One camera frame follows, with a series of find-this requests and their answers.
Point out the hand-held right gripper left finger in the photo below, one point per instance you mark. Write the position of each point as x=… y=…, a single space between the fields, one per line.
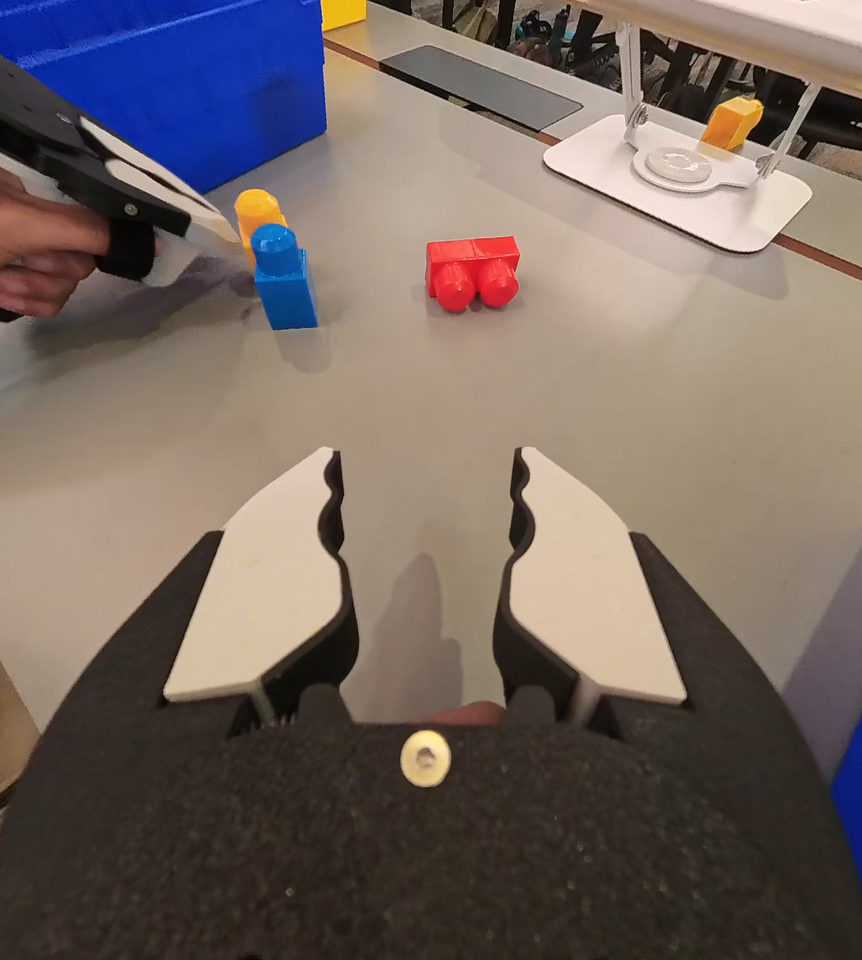
x=258 y=608

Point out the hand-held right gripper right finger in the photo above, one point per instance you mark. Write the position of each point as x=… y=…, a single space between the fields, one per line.
x=596 y=608

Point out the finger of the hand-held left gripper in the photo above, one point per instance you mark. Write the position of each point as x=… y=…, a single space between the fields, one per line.
x=191 y=233
x=153 y=168

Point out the orange mega block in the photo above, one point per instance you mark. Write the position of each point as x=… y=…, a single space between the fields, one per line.
x=258 y=213

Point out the blue mega block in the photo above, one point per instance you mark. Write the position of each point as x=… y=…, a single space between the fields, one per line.
x=284 y=285

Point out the red mega block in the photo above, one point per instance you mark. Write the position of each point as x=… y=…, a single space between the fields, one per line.
x=473 y=273

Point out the person's left hand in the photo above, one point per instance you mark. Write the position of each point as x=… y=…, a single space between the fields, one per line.
x=18 y=233

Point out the yellow storage bin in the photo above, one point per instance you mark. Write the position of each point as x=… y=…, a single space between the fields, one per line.
x=344 y=12

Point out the black flat panel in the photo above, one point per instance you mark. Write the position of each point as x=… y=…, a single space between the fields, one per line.
x=484 y=87

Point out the white board stand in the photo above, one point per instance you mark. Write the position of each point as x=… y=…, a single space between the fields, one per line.
x=671 y=180

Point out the orange plastic object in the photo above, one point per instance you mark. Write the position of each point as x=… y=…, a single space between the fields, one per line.
x=731 y=123

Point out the printed instruction sheet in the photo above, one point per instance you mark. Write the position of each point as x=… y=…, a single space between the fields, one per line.
x=791 y=23

